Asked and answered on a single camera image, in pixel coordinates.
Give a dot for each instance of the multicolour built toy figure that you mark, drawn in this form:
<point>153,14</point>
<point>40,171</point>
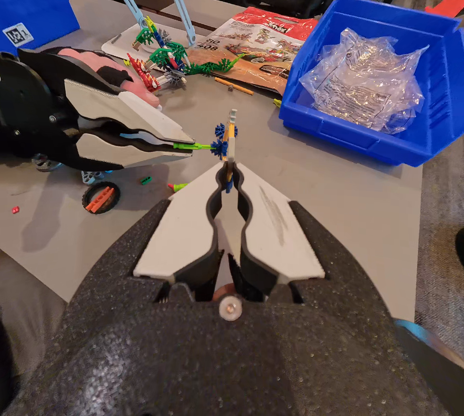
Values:
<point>163,53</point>

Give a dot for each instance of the black toy tyre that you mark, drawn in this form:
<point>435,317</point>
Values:
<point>90,193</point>

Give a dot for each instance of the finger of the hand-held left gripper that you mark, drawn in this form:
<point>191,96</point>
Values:
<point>119,155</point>
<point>127,108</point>

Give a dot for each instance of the orange traffic cone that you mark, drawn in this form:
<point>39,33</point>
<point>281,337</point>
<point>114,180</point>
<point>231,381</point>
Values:
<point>447,3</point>

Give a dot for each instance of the orange connector piece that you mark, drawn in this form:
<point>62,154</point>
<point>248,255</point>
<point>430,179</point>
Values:
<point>99,199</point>

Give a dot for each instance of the crumpled clear plastic bags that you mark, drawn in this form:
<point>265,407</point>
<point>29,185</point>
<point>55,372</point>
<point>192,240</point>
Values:
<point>362,79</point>

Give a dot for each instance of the blue plastic bin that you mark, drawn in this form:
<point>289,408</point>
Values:
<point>362,140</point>

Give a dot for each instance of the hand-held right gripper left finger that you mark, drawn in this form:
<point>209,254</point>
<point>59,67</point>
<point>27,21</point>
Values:
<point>174,242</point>

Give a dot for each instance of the colourful rod connector toy model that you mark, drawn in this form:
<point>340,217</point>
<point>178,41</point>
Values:
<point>188,146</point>

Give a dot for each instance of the toy packaging bag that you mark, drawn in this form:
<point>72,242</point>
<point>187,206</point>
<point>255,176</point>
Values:
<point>253,42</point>

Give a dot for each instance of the pale grey connector piece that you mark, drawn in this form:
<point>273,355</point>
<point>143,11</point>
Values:
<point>90,177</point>

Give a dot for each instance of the orange toy rod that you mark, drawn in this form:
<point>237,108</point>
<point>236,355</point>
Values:
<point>241,90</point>

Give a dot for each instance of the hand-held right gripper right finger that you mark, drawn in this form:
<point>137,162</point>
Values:
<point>282,242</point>

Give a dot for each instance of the grey toy wheel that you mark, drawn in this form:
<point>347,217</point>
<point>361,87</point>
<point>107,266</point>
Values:
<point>45,163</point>

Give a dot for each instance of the green connector piece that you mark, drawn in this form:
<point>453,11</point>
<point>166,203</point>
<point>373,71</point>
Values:
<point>146,180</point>

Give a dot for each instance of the green spiky toy piece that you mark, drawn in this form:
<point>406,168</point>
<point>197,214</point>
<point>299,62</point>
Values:
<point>210,67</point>

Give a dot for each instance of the yellow connector piece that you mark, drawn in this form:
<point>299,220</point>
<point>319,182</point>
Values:
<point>277,102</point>

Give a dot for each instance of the person's left hand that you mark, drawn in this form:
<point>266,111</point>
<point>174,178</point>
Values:
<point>145,95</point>

